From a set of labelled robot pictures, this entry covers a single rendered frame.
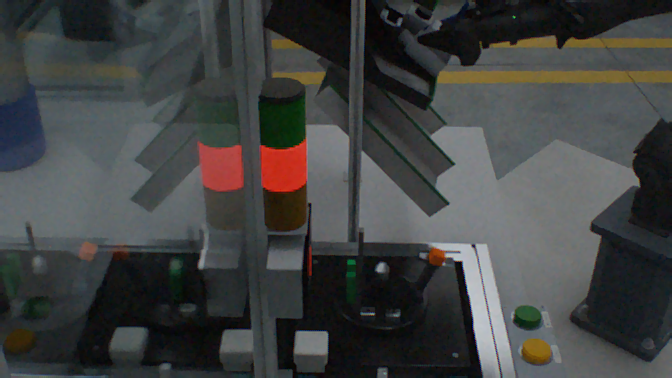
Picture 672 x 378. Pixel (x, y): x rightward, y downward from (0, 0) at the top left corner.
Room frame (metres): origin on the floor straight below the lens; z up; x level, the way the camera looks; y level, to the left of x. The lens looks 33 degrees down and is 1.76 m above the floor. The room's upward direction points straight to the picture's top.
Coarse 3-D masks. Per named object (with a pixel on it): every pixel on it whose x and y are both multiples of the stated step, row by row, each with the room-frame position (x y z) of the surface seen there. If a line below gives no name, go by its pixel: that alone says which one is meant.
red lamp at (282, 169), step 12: (300, 144) 0.69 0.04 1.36; (264, 156) 0.68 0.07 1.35; (276, 156) 0.68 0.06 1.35; (288, 156) 0.68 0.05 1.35; (300, 156) 0.69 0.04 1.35; (264, 168) 0.68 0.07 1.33; (276, 168) 0.68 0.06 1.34; (288, 168) 0.68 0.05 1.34; (300, 168) 0.69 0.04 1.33; (264, 180) 0.68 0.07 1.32; (276, 180) 0.68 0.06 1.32; (288, 180) 0.68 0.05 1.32; (300, 180) 0.68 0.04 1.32
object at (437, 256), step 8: (432, 248) 0.89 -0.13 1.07; (424, 256) 0.89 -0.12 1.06; (432, 256) 0.88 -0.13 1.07; (440, 256) 0.88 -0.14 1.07; (432, 264) 0.88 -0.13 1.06; (440, 264) 0.88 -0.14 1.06; (424, 272) 0.88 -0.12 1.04; (432, 272) 0.88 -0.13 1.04; (424, 280) 0.88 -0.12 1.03; (416, 288) 0.88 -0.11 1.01; (424, 288) 0.88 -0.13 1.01
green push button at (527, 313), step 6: (522, 306) 0.89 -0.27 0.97; (528, 306) 0.89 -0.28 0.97; (516, 312) 0.87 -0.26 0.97; (522, 312) 0.87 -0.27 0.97; (528, 312) 0.87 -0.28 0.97; (534, 312) 0.87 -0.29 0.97; (516, 318) 0.86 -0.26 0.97; (522, 318) 0.86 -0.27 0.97; (528, 318) 0.86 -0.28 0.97; (534, 318) 0.86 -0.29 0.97; (540, 318) 0.86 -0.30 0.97; (522, 324) 0.85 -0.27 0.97; (528, 324) 0.85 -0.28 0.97; (534, 324) 0.85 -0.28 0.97
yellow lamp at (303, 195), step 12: (264, 192) 0.68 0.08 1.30; (276, 192) 0.68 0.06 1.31; (288, 192) 0.68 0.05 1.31; (300, 192) 0.68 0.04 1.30; (264, 204) 0.69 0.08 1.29; (276, 204) 0.68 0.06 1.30; (288, 204) 0.68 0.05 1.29; (300, 204) 0.68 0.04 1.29; (264, 216) 0.69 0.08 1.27; (276, 216) 0.68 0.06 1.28; (288, 216) 0.68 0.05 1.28; (300, 216) 0.68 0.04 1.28; (276, 228) 0.68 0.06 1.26; (288, 228) 0.68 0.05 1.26
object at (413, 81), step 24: (288, 0) 1.13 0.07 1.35; (312, 0) 1.12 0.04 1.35; (336, 0) 1.24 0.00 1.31; (264, 24) 1.14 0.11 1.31; (288, 24) 1.13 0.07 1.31; (312, 24) 1.12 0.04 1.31; (336, 24) 1.12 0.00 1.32; (384, 24) 1.23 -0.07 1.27; (312, 48) 1.12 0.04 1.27; (336, 48) 1.12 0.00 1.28; (384, 48) 1.23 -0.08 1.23; (384, 72) 1.15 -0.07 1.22; (408, 72) 1.18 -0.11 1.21; (408, 96) 1.09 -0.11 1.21; (432, 96) 1.10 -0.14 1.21
